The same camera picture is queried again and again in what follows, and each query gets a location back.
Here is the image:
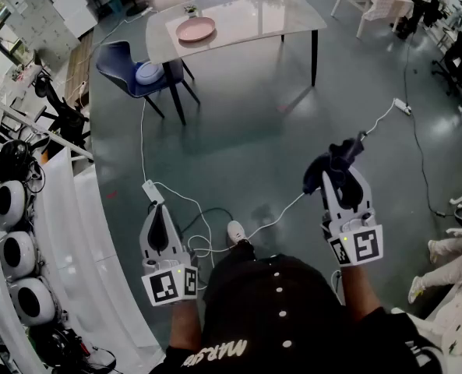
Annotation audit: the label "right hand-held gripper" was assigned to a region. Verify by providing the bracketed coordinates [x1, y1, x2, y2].
[321, 165, 384, 267]

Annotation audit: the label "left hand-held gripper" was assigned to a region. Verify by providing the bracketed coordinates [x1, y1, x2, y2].
[139, 203, 199, 308]

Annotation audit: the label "dark blue cloth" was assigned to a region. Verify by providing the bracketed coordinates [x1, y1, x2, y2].
[302, 137, 366, 210]

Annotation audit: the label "big pink plate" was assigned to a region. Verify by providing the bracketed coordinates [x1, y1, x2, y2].
[175, 16, 217, 43]

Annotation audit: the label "person's right forearm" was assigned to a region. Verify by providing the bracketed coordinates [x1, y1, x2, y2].
[340, 262, 384, 323]

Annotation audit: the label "person's left forearm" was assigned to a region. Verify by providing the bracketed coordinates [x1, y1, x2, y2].
[169, 297, 203, 356]

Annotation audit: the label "person's white shoe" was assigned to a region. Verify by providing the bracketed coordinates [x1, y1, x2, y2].
[226, 220, 251, 245]

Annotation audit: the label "white curved counter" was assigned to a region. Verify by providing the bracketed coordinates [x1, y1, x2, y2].
[35, 146, 165, 374]

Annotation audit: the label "white round headset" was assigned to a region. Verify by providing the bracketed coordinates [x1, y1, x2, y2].
[9, 277, 58, 326]
[0, 231, 37, 281]
[0, 180, 28, 232]

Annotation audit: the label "black table leg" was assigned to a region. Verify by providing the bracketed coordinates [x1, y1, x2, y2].
[162, 61, 188, 127]
[311, 29, 319, 87]

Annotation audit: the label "person's black shirt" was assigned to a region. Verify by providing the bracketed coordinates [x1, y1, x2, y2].
[148, 240, 444, 374]

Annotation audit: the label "black office chair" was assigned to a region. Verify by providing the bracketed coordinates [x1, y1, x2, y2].
[431, 31, 462, 111]
[34, 72, 93, 159]

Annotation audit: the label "black helmet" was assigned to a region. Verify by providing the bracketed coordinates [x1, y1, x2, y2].
[0, 139, 31, 182]

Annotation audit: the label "pale blue round dish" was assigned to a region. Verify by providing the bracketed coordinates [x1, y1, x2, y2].
[135, 61, 165, 86]

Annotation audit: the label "blue upholstered chair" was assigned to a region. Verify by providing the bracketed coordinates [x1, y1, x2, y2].
[95, 40, 201, 119]

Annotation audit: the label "wooden board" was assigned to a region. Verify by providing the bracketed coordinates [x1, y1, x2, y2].
[65, 29, 95, 108]

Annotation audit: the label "white storage cabinets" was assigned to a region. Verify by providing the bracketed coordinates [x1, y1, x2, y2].
[4, 0, 82, 68]

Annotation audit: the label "looped black cable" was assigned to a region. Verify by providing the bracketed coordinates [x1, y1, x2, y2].
[179, 207, 231, 245]

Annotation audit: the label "long white cable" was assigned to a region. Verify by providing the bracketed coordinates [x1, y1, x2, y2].
[187, 98, 397, 259]

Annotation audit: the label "long black cable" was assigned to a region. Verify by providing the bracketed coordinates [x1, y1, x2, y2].
[404, 29, 456, 217]

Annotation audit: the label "thin white cable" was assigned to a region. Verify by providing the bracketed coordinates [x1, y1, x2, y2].
[330, 270, 345, 304]

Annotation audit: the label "black headset with cables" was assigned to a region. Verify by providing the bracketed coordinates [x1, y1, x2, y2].
[31, 327, 117, 374]

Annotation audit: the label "white metal frame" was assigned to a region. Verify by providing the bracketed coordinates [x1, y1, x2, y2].
[0, 91, 95, 161]

